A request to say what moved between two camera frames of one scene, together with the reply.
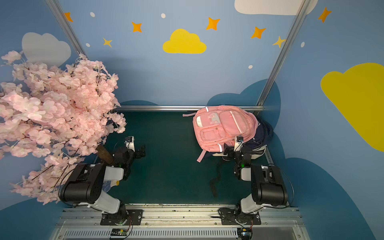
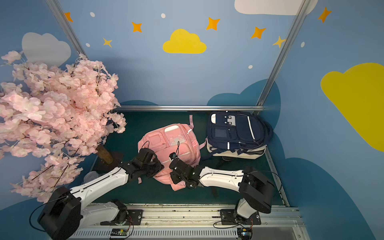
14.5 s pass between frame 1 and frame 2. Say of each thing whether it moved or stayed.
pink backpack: moved
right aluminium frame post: stayed
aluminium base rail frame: stayed
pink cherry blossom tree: stayed
